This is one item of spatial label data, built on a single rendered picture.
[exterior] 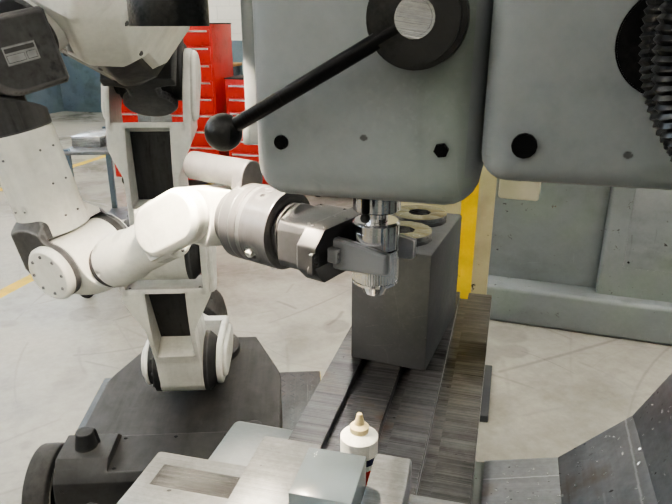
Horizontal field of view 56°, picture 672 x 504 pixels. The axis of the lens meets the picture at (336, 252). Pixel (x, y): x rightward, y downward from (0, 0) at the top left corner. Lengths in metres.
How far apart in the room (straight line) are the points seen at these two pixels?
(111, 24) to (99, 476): 0.90
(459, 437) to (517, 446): 1.65
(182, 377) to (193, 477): 0.87
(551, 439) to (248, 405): 1.32
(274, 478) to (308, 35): 0.38
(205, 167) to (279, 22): 0.28
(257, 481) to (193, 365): 0.92
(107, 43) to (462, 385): 0.69
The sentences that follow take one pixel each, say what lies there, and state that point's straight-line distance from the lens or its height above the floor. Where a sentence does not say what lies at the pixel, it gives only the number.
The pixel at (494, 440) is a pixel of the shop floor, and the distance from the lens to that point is 2.50.
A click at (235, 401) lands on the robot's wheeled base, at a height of 0.57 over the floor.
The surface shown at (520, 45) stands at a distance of 0.46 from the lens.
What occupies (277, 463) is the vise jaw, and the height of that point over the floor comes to 1.07.
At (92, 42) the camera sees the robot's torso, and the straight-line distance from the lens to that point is 0.95.
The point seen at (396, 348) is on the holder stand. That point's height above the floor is 0.99.
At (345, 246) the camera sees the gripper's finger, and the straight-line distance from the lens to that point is 0.61.
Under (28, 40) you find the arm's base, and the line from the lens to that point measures 0.91.
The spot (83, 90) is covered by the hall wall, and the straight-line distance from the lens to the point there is 12.00.
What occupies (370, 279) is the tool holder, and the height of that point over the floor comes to 1.21.
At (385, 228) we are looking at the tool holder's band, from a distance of 0.60.
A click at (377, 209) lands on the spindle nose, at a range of 0.59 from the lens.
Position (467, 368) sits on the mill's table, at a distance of 0.99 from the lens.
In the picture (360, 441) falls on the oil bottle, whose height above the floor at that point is 1.04.
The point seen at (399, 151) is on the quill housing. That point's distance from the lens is 0.50.
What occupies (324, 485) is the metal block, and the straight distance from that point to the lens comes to 0.54.
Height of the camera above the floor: 1.45
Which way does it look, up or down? 20 degrees down
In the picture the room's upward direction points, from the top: straight up
